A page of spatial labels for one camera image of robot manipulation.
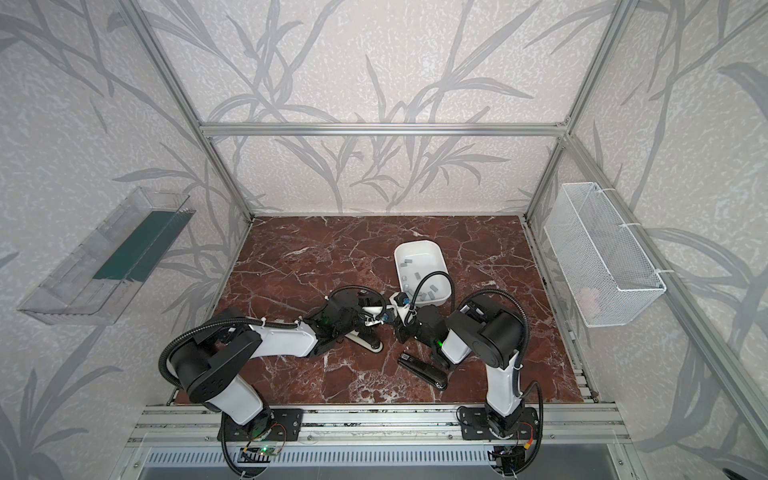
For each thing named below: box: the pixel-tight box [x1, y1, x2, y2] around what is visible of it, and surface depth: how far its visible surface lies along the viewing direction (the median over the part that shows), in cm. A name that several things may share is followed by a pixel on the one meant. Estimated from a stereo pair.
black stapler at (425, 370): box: [398, 352, 448, 391], surface depth 82 cm
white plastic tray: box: [394, 240, 451, 307], surface depth 106 cm
